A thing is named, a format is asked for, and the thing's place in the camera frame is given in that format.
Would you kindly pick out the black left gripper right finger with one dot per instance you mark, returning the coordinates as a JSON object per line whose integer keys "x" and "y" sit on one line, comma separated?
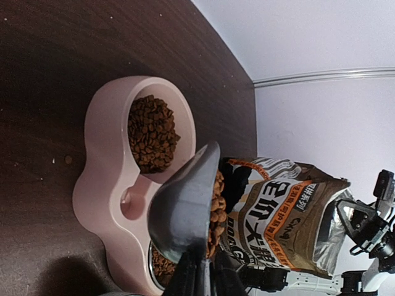
{"x": 226, "y": 279}

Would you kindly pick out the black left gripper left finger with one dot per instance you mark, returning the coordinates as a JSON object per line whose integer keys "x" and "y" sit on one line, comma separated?
{"x": 188, "y": 278}

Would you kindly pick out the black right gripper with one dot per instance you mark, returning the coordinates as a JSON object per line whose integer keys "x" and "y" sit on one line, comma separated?
{"x": 370, "y": 232}

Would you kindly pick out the metal food scoop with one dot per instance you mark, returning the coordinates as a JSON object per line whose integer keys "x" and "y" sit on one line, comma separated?
{"x": 179, "y": 213}

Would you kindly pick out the brown dog food bag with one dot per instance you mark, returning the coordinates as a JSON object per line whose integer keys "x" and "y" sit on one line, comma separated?
{"x": 282, "y": 214}

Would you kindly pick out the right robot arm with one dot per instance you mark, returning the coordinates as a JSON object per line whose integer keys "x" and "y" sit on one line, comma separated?
{"x": 348, "y": 283}

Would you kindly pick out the pink double pet feeder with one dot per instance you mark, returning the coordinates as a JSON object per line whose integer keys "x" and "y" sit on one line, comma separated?
{"x": 111, "y": 197}

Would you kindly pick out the steel bowl insert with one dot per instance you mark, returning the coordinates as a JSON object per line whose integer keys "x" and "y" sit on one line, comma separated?
{"x": 161, "y": 269}

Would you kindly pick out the brown kibble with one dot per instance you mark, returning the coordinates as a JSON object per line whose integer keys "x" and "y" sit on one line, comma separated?
{"x": 151, "y": 134}

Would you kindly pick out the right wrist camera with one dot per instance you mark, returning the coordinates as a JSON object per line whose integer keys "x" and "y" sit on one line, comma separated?
{"x": 384, "y": 191}

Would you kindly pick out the right rear aluminium post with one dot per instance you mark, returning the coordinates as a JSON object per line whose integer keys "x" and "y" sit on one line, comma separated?
{"x": 331, "y": 75}

